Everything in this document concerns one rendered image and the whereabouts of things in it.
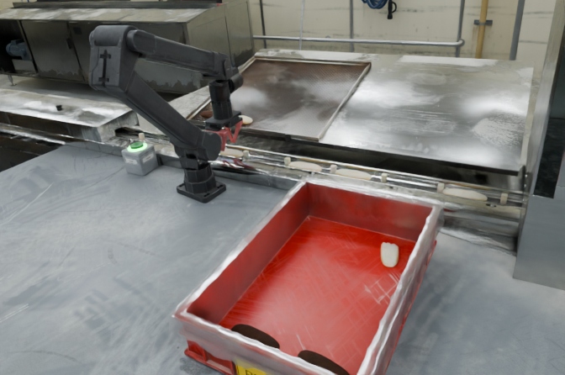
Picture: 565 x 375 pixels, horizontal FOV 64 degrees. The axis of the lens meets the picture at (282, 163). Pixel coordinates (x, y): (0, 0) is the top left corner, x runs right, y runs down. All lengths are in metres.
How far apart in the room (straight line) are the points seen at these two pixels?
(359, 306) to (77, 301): 0.56
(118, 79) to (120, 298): 0.43
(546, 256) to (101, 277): 0.88
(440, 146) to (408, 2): 3.68
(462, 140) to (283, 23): 4.28
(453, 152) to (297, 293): 0.59
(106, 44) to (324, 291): 0.64
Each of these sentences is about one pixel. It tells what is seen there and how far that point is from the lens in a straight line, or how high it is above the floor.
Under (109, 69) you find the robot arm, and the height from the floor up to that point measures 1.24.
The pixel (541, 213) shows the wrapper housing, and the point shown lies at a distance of 0.90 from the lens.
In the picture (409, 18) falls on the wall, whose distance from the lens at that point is 4.90.
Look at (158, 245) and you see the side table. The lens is 1.10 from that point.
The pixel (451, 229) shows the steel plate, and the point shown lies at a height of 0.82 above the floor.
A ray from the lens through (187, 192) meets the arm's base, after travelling 1.25.
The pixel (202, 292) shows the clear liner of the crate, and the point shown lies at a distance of 0.80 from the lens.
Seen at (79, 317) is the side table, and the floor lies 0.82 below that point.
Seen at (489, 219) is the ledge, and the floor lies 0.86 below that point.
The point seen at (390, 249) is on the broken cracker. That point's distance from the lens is 0.99.
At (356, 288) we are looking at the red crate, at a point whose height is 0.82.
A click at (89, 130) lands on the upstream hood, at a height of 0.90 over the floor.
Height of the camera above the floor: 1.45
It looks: 28 degrees down
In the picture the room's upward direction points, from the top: 5 degrees counter-clockwise
